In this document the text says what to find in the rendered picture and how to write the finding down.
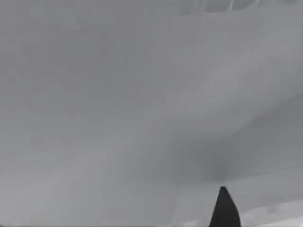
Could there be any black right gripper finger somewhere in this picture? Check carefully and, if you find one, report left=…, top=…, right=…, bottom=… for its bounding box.
left=208, top=186, right=242, bottom=227

